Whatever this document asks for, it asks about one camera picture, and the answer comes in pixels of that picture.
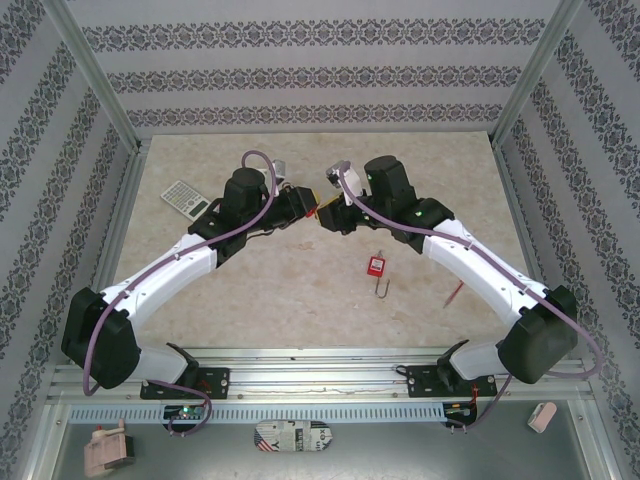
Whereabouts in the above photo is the red padlock with white label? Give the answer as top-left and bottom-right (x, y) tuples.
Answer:
(367, 254), (392, 301)

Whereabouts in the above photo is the white calculator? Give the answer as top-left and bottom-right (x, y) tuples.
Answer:
(159, 179), (211, 222)

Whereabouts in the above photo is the newspaper print oval case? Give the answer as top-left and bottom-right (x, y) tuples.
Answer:
(253, 419), (333, 455)

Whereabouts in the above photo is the small pink case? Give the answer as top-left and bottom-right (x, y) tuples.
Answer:
(525, 401), (558, 435)

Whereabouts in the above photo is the pink toy machine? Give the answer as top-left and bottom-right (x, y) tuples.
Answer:
(82, 418), (137, 479)

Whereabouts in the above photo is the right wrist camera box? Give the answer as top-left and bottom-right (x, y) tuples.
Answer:
(324, 159), (362, 197)

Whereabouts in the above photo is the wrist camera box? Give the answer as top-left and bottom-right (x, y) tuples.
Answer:
(324, 159), (362, 197)
(269, 158), (288, 197)

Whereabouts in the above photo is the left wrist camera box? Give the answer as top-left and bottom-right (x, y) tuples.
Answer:
(269, 158), (288, 197)

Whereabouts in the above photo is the aluminium side rail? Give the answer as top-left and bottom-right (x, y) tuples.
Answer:
(492, 142), (569, 360)
(69, 142), (146, 366)

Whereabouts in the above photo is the aluminium mounting rail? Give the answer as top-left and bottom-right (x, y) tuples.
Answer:
(47, 347), (595, 401)

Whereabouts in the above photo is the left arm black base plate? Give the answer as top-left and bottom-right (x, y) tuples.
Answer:
(139, 367), (231, 401)

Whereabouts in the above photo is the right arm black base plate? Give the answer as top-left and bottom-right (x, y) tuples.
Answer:
(403, 363), (499, 400)

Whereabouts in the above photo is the grey slotted cable duct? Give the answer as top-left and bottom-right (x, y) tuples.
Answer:
(67, 402), (447, 424)

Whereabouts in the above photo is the aluminium frame post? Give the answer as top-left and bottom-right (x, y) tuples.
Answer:
(39, 0), (144, 154)
(491, 0), (587, 149)

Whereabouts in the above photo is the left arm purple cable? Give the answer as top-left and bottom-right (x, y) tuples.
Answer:
(82, 151), (279, 437)

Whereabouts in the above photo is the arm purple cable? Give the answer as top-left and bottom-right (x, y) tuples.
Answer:
(339, 169), (605, 435)
(82, 151), (279, 437)

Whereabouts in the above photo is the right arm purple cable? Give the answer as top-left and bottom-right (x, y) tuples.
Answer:
(339, 169), (605, 435)

